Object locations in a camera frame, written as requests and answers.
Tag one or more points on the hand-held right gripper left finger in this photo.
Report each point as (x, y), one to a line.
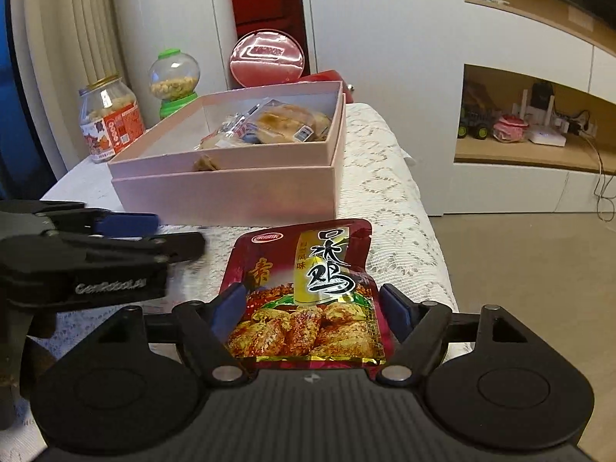
(226, 307)

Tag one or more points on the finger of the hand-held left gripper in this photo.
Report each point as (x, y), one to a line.
(127, 224)
(159, 250)

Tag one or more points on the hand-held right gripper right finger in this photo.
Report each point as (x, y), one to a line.
(397, 309)

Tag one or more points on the pink cardboard box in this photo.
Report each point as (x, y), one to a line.
(231, 192)

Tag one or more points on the person's left hand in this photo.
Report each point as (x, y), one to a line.
(29, 361)

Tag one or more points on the brown snack piece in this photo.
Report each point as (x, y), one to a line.
(207, 162)

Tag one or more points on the glass jar with orange label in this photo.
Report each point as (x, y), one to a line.
(110, 120)

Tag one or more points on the green candy dispenser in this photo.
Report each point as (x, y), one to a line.
(174, 82)

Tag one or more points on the dark blue panel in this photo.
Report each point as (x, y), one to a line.
(19, 82)

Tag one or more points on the yellow snack packet red label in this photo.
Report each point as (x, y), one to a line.
(293, 122)

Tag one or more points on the green toy tractor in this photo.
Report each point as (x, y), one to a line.
(475, 118)

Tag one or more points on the cream curtain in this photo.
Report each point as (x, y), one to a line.
(72, 19)

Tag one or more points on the pink round tin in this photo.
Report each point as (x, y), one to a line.
(267, 60)

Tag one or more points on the red container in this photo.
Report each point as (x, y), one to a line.
(325, 78)

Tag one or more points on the white antenna router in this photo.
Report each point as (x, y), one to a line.
(539, 106)

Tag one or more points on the white wall cabinet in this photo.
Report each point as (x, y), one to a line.
(385, 33)

